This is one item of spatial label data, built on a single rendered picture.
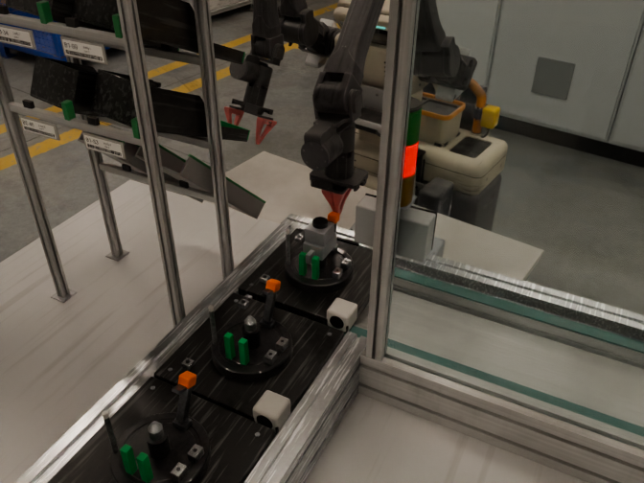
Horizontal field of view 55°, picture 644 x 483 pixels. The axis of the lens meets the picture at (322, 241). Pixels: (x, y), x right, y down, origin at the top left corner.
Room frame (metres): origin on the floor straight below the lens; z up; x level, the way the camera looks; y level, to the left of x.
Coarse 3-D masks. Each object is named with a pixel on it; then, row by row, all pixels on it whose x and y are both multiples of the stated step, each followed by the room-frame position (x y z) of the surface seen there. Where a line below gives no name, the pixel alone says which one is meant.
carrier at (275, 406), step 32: (224, 320) 0.85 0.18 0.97; (256, 320) 0.83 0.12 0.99; (288, 320) 0.85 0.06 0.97; (192, 352) 0.77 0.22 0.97; (224, 352) 0.75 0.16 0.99; (256, 352) 0.75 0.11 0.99; (288, 352) 0.75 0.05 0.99; (320, 352) 0.77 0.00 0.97; (224, 384) 0.70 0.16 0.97; (256, 384) 0.70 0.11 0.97; (288, 384) 0.70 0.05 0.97; (256, 416) 0.63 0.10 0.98; (288, 416) 0.64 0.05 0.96
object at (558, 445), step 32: (384, 384) 0.76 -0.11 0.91; (416, 384) 0.74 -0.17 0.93; (448, 384) 0.71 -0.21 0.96; (448, 416) 0.70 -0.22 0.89; (480, 416) 0.68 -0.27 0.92; (512, 416) 0.66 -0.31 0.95; (544, 416) 0.65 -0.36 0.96; (512, 448) 0.65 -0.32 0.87; (544, 448) 0.63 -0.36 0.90; (576, 448) 0.61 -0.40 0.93; (608, 448) 0.59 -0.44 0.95; (608, 480) 0.59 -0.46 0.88; (640, 480) 0.57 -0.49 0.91
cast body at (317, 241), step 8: (312, 224) 1.00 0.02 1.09; (320, 224) 0.99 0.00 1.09; (328, 224) 1.00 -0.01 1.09; (312, 232) 0.98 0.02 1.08; (320, 232) 0.98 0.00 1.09; (328, 232) 0.98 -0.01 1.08; (312, 240) 0.98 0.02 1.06; (320, 240) 0.97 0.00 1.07; (328, 240) 0.98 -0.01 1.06; (304, 248) 0.98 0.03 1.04; (312, 248) 0.97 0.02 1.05; (320, 248) 0.97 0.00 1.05; (328, 248) 0.98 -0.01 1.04; (312, 256) 0.96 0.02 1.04; (320, 256) 0.97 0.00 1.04
